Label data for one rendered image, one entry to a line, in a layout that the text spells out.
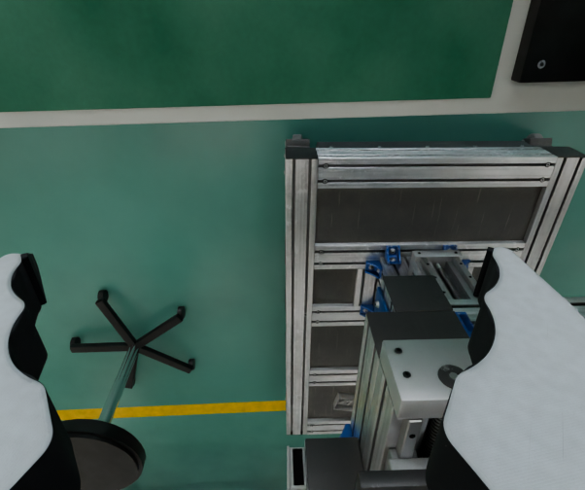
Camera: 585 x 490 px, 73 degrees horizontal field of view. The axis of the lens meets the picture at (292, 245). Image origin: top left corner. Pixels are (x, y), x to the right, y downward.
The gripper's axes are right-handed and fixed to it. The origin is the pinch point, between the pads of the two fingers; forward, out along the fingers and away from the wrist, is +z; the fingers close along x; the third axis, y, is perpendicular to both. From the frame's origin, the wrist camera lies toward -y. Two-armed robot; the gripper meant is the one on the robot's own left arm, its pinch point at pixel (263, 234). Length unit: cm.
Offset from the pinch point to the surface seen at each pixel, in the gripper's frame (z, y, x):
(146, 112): 40.4, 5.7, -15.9
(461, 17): 40.2, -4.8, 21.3
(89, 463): 59, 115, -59
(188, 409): 115, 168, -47
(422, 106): 40.4, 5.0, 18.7
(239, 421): 115, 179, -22
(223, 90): 40.2, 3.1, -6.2
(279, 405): 115, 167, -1
